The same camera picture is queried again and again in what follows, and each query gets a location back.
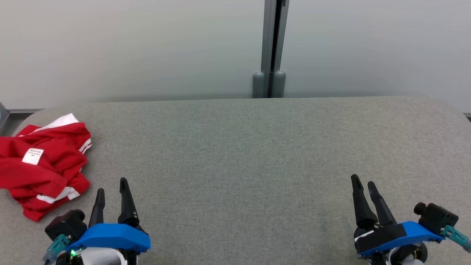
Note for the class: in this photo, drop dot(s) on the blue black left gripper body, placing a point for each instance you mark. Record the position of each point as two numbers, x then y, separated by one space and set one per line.
110 235

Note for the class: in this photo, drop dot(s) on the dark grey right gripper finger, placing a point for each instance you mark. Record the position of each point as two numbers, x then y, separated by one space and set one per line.
362 209
384 213

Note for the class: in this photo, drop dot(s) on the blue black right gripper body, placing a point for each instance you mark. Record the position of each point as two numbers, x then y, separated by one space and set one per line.
386 235

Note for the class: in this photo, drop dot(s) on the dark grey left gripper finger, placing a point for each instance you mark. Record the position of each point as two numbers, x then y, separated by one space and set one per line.
128 209
98 209

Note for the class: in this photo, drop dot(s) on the red white jersey shirt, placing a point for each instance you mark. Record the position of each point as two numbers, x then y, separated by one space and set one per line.
44 147

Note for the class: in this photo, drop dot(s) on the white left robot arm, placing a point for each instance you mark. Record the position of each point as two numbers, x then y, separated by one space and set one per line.
103 257

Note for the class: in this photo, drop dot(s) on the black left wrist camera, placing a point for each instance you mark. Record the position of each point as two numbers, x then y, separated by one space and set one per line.
66 222

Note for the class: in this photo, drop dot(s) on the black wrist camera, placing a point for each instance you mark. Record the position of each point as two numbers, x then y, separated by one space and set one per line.
438 217
66 222

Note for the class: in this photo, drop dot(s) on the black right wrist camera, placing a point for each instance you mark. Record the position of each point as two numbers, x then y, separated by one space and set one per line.
438 217

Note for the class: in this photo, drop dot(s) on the grey partition post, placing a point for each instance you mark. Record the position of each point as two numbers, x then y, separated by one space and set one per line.
270 44

